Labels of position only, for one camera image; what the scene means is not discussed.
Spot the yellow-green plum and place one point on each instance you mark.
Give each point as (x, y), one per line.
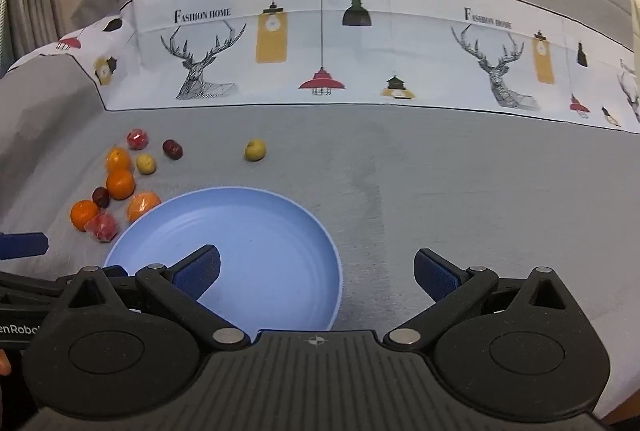
(255, 150)

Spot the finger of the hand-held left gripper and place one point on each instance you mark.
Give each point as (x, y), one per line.
(22, 245)
(30, 283)

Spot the dark red jujube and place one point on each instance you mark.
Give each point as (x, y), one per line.
(172, 149)
(101, 197)

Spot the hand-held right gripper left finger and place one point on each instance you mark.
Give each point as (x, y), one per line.
(196, 272)

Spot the small red apple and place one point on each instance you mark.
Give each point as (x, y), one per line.
(102, 227)

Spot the speckled yellow plum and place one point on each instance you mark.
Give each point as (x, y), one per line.
(146, 164)

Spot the person's left hand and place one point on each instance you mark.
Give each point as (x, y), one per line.
(4, 363)

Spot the orange mandarin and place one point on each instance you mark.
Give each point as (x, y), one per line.
(118, 159)
(120, 185)
(84, 215)

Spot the light blue plate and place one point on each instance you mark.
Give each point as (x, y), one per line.
(265, 251)

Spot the red wrapped candy ball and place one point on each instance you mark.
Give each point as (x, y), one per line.
(137, 139)

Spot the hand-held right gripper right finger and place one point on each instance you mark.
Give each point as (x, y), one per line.
(437, 275)

